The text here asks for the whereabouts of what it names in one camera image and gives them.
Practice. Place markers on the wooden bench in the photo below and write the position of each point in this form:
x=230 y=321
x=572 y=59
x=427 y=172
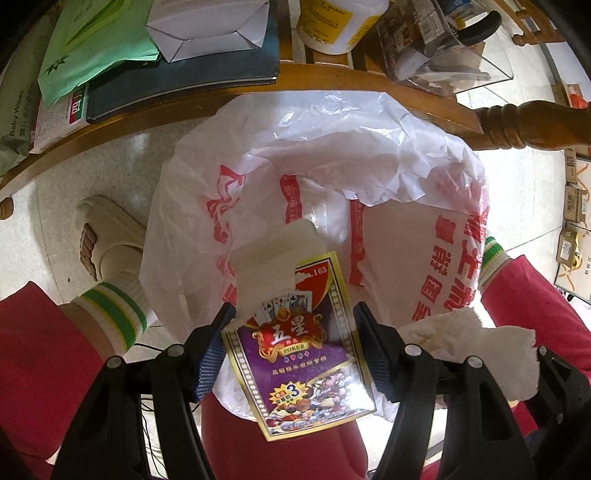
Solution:
x=540 y=27

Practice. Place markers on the white plastic bag red print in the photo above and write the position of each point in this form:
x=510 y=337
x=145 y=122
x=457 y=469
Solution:
x=323 y=184

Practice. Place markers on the purple playing card box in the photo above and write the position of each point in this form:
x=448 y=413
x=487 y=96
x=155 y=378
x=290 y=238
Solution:
x=295 y=350

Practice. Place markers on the red and white booklet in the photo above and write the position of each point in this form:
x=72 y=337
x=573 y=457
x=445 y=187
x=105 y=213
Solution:
x=55 y=122

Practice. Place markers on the dark blue folder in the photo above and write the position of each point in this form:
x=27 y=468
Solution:
x=184 y=78

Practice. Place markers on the white tissue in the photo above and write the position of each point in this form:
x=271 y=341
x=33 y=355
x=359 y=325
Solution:
x=475 y=350

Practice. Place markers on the grey wet wipes pack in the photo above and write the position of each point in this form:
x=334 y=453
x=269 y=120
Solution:
x=18 y=106

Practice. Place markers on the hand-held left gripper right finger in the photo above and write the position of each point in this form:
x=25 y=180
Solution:
x=374 y=355

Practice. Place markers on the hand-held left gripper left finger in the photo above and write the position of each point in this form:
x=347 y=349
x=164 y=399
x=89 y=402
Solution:
x=212 y=360

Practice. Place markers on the cardboard box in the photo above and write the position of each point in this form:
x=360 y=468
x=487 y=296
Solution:
x=577 y=202
x=579 y=166
x=572 y=258

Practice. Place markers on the white green-striped sock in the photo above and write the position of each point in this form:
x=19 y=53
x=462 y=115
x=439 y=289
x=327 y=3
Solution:
x=493 y=258
x=115 y=314

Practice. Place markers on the white folded paper box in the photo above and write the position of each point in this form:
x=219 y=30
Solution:
x=207 y=27

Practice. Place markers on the white jar yellow label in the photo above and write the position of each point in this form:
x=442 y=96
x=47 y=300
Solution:
x=337 y=23

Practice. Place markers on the person's red pants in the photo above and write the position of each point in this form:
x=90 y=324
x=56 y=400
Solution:
x=37 y=350

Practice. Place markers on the beige slipper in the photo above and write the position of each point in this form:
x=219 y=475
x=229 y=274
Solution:
x=115 y=235

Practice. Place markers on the clear plastic container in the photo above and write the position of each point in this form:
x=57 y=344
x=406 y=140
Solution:
x=438 y=64

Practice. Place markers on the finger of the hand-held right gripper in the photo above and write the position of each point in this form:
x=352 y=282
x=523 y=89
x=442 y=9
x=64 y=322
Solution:
x=568 y=387

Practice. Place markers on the green paper bag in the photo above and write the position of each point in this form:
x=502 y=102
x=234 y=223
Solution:
x=87 y=41

